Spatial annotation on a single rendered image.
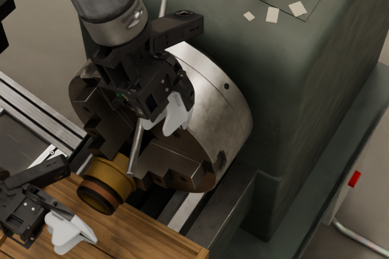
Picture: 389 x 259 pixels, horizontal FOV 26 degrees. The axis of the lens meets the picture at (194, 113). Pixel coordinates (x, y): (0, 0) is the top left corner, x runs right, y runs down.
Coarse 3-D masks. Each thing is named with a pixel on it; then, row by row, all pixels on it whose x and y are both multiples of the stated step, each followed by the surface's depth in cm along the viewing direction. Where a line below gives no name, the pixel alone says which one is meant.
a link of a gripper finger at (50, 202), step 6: (36, 192) 141; (42, 192) 139; (42, 198) 139; (48, 198) 138; (54, 198) 138; (48, 204) 138; (54, 204) 138; (60, 204) 138; (54, 210) 138; (60, 210) 138; (66, 210) 138; (66, 216) 138; (72, 216) 138
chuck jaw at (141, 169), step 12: (156, 144) 145; (144, 156) 144; (156, 156) 143; (168, 156) 143; (180, 156) 143; (192, 156) 142; (216, 156) 142; (144, 168) 142; (156, 168) 142; (168, 168) 142; (180, 168) 141; (192, 168) 141; (204, 168) 143; (216, 168) 144; (144, 180) 142; (156, 180) 144; (168, 180) 143; (180, 180) 143; (192, 180) 140
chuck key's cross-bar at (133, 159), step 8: (160, 0) 136; (160, 8) 134; (160, 16) 134; (136, 128) 121; (136, 136) 120; (136, 144) 119; (136, 152) 118; (136, 160) 117; (128, 168) 116; (128, 176) 116
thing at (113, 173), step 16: (96, 160) 143; (112, 160) 143; (128, 160) 143; (96, 176) 141; (112, 176) 141; (80, 192) 142; (96, 192) 140; (112, 192) 141; (128, 192) 143; (96, 208) 145; (112, 208) 141
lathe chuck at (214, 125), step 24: (96, 72) 140; (192, 72) 138; (72, 96) 151; (216, 96) 139; (192, 120) 136; (216, 120) 139; (168, 144) 144; (192, 144) 139; (216, 144) 140; (240, 144) 148; (192, 192) 155
